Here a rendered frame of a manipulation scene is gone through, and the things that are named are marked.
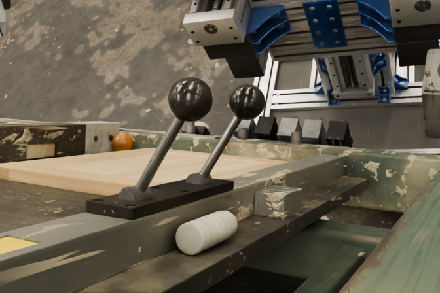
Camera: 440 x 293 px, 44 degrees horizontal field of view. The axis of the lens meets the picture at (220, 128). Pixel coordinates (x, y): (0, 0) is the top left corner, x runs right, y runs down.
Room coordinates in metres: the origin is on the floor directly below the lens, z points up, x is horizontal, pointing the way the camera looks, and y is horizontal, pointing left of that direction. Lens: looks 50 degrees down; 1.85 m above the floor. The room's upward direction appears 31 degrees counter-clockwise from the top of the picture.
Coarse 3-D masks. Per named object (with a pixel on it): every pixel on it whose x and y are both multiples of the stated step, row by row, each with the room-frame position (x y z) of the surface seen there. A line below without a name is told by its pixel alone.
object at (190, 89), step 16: (192, 80) 0.32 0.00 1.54; (176, 96) 0.32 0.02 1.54; (192, 96) 0.31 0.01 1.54; (208, 96) 0.31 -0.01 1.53; (176, 112) 0.31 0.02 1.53; (192, 112) 0.30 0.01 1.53; (208, 112) 0.31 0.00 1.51; (176, 128) 0.31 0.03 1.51; (160, 144) 0.31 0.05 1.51; (160, 160) 0.30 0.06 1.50; (144, 176) 0.30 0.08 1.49; (128, 192) 0.30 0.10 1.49; (144, 192) 0.30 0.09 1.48
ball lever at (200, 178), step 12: (252, 84) 0.38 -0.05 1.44; (240, 96) 0.37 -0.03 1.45; (252, 96) 0.36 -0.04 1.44; (264, 96) 0.36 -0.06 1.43; (240, 108) 0.36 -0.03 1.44; (252, 108) 0.35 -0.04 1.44; (240, 120) 0.36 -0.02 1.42; (228, 132) 0.36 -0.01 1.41; (216, 156) 0.35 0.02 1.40; (204, 168) 0.35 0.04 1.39; (192, 180) 0.35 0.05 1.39; (204, 180) 0.34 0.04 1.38
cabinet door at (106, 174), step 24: (0, 168) 0.64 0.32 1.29; (24, 168) 0.62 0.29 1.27; (48, 168) 0.62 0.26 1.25; (72, 168) 0.63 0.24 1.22; (96, 168) 0.62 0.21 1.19; (120, 168) 0.62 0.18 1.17; (144, 168) 0.61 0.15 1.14; (168, 168) 0.60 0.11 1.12; (192, 168) 0.60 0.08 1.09; (216, 168) 0.59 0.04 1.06; (240, 168) 0.58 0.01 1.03; (96, 192) 0.50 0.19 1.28
